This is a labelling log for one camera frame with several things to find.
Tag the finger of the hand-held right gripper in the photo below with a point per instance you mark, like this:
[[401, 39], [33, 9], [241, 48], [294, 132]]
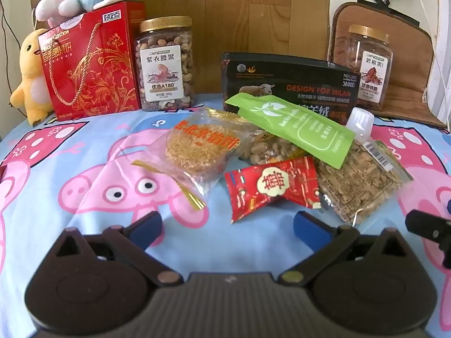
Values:
[[428, 227]]

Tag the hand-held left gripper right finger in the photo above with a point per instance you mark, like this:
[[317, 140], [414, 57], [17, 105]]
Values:
[[310, 227]]

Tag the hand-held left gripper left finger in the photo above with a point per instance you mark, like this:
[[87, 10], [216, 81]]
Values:
[[146, 226]]

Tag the red snack packet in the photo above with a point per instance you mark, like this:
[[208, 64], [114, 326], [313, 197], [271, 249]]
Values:
[[271, 183]]

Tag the clear packet of seeds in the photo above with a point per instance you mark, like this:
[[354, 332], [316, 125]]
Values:
[[359, 183]]

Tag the clear packet of peanuts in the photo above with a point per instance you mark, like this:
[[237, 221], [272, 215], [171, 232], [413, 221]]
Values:
[[267, 148]]

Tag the clear packet of sesame cake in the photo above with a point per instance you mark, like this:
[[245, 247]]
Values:
[[197, 148]]

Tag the pig print blanket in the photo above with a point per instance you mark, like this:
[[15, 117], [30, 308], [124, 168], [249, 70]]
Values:
[[53, 200]]

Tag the green pouch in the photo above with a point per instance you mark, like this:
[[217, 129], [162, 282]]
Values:
[[310, 130]]

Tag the white plastic cap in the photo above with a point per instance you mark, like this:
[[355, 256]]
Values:
[[360, 123]]

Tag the cashew jar with gold lid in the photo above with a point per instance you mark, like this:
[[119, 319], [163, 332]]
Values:
[[164, 74]]

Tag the dark box with sheep print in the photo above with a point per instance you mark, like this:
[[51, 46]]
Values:
[[282, 74]]

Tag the pecan jar with gold lid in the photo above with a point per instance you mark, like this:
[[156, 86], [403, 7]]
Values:
[[373, 74]]

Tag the red gift box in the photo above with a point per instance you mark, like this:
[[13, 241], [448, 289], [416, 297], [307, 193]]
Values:
[[98, 70]]

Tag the yellow plush toy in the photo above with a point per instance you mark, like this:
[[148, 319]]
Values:
[[30, 63]]

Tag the wooden headboard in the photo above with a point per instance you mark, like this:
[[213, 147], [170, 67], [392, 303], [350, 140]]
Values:
[[246, 14]]

